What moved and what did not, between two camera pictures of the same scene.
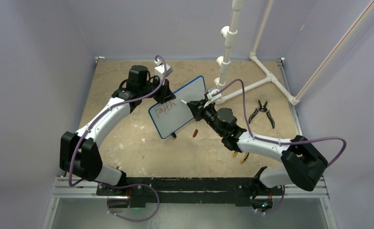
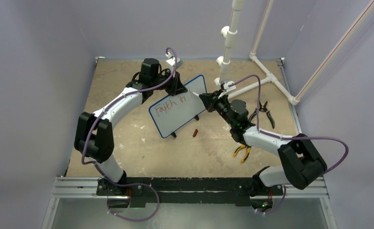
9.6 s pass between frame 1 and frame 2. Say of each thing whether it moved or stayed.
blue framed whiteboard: stayed
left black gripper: moved
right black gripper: moved
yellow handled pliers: stayed
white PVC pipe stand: stayed
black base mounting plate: stayed
